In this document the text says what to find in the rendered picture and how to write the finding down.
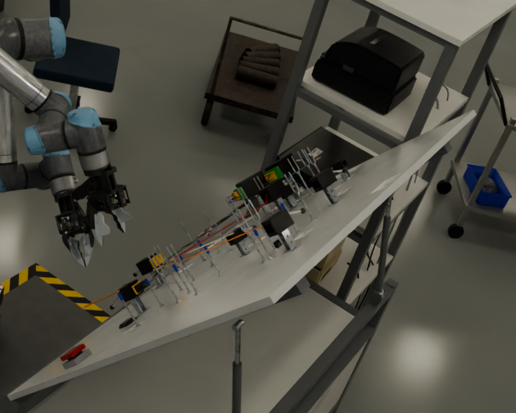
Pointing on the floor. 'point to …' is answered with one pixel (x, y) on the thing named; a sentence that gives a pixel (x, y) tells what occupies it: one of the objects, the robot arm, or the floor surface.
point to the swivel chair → (79, 64)
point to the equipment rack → (442, 33)
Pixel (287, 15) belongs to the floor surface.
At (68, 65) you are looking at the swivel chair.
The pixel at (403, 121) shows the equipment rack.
